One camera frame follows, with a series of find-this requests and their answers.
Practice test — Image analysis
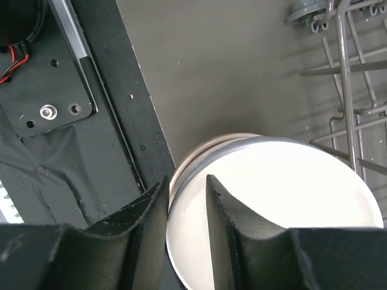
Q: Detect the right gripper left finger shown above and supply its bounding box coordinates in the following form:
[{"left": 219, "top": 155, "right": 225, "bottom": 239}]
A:
[{"left": 86, "top": 176, "right": 169, "bottom": 289}]

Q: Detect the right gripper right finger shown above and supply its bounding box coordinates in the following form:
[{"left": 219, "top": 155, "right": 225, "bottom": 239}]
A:
[{"left": 206, "top": 175, "right": 287, "bottom": 289}]

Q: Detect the white bowl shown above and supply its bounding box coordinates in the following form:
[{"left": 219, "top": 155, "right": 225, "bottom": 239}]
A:
[{"left": 166, "top": 136, "right": 383, "bottom": 289}]

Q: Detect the tan speckled bowl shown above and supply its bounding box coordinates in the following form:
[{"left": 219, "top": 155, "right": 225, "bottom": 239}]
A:
[{"left": 169, "top": 132, "right": 261, "bottom": 208}]

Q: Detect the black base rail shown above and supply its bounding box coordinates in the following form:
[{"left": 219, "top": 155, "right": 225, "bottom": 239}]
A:
[{"left": 1, "top": 1, "right": 175, "bottom": 228}]

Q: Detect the grey wire dish rack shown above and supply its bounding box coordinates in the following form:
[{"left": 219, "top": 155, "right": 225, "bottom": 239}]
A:
[{"left": 287, "top": 1, "right": 386, "bottom": 179}]

